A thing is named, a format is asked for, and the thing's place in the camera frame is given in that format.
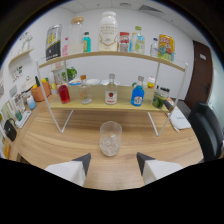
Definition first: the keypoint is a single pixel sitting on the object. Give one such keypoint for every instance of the gripper left finger white block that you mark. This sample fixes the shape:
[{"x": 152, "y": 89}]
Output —
[{"x": 66, "y": 171}]

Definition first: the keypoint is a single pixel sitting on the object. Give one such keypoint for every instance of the gripper right finger white block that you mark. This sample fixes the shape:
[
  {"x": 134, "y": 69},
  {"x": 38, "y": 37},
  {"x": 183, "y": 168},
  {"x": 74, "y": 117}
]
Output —
[{"x": 160, "y": 170}]

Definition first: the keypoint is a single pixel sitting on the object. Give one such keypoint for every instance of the green cup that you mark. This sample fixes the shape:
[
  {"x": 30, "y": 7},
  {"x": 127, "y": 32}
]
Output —
[{"x": 18, "y": 115}]

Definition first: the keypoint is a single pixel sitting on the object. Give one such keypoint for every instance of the clear glass with ice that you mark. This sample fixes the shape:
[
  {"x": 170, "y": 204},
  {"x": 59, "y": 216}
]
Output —
[{"x": 110, "y": 140}]

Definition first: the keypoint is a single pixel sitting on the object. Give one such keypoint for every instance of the black chair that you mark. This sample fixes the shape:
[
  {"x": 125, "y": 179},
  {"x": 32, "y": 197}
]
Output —
[{"x": 206, "y": 130}]

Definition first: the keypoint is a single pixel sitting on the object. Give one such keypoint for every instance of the black kettle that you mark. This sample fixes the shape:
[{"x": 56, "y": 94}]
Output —
[{"x": 10, "y": 130}]

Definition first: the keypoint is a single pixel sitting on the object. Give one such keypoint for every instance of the orange printed booklet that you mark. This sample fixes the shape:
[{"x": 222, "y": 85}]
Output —
[{"x": 170, "y": 99}]

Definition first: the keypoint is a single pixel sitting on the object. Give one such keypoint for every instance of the red liquid bottle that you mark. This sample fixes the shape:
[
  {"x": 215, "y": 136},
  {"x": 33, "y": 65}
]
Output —
[{"x": 64, "y": 94}]

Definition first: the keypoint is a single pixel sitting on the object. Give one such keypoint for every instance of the small white blue bottle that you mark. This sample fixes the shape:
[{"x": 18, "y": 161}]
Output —
[{"x": 31, "y": 102}]

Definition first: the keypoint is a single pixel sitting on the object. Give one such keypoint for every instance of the spice jar black lid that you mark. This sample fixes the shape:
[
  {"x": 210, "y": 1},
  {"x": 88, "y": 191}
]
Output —
[
  {"x": 163, "y": 91},
  {"x": 168, "y": 92}
]

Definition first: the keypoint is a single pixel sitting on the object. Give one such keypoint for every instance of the blue liquid bottle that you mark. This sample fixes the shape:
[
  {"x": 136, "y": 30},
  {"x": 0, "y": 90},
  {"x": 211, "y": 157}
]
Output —
[{"x": 137, "y": 95}]

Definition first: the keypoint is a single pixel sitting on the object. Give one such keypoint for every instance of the clear bottle orange cap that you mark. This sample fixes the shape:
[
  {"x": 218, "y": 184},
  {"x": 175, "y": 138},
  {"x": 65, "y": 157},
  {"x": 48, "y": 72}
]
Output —
[{"x": 85, "y": 93}]

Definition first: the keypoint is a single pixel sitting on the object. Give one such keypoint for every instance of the dark glass sauce bottle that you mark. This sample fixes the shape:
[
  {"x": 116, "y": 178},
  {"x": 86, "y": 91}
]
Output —
[{"x": 157, "y": 89}]

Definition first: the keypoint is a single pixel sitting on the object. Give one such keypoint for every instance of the orange basket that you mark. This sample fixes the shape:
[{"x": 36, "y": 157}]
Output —
[{"x": 40, "y": 93}]

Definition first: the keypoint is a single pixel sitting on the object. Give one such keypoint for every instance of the clear glass grinder jar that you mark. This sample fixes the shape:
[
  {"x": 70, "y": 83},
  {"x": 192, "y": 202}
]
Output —
[{"x": 19, "y": 102}]

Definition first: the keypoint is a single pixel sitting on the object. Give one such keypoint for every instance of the white green mug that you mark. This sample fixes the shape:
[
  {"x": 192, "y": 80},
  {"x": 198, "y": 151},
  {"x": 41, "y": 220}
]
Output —
[{"x": 134, "y": 84}]

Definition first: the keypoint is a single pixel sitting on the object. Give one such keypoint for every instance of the blue print bowl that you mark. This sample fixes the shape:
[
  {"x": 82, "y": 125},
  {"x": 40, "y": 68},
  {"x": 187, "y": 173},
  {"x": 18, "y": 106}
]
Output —
[{"x": 75, "y": 82}]

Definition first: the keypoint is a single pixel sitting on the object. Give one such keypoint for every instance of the green cucumber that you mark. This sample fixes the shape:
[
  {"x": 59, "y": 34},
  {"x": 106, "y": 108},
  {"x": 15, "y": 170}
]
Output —
[{"x": 37, "y": 81}]

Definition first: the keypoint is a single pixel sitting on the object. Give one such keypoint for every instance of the white lidded pot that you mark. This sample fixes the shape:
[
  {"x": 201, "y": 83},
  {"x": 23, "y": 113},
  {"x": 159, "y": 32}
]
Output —
[{"x": 27, "y": 84}]

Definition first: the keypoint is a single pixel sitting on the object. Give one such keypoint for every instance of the white bowl red pattern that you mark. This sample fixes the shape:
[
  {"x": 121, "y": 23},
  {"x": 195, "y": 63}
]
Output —
[{"x": 104, "y": 82}]

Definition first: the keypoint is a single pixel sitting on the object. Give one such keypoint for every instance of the green potted plant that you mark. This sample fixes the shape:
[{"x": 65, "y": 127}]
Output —
[{"x": 70, "y": 73}]

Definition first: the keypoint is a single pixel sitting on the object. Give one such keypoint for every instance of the brown door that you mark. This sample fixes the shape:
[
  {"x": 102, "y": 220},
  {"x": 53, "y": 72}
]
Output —
[{"x": 200, "y": 76}]

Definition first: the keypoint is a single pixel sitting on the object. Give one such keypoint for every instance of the pink liquid bottle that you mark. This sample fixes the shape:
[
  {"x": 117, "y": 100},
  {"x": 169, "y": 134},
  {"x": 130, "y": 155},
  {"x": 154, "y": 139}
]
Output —
[{"x": 65, "y": 49}]

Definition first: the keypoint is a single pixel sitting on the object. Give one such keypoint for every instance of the yellow snack can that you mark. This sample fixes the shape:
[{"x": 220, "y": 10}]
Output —
[{"x": 166, "y": 46}]

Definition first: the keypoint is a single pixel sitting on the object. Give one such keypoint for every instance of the small blue bottle yellow cap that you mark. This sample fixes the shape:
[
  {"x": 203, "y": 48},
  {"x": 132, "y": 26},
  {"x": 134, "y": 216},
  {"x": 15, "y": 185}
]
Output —
[{"x": 132, "y": 43}]

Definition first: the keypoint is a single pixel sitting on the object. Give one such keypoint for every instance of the small teal bottle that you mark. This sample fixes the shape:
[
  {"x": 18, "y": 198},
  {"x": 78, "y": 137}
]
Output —
[{"x": 87, "y": 43}]

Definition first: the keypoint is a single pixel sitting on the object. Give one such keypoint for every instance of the white vase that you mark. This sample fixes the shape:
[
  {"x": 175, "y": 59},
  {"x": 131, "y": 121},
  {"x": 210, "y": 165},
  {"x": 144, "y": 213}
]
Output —
[{"x": 26, "y": 42}]

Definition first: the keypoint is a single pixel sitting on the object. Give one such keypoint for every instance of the glass bottle with cork lid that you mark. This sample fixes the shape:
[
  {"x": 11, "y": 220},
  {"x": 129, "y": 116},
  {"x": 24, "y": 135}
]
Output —
[{"x": 76, "y": 33}]

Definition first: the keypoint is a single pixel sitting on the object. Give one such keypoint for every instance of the large white bottle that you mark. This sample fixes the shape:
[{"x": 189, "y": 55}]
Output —
[{"x": 108, "y": 31}]

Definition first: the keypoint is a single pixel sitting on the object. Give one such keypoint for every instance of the ceiling air vent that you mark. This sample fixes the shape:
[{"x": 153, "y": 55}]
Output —
[{"x": 150, "y": 8}]

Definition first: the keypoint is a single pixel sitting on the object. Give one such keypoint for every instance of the ceiling light fixture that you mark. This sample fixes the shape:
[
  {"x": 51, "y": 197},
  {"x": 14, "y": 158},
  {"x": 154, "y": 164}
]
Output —
[{"x": 125, "y": 4}]

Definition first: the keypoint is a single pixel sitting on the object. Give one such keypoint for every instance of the grey wall outlet plate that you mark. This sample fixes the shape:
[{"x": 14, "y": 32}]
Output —
[{"x": 13, "y": 91}]

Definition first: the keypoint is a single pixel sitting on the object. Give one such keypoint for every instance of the wooden wall shelf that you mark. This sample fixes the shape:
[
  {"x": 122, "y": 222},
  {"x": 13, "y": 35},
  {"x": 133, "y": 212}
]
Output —
[{"x": 21, "y": 55}]

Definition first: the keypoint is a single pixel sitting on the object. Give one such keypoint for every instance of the white frame wooden shelf rack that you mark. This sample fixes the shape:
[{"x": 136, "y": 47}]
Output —
[{"x": 110, "y": 54}]

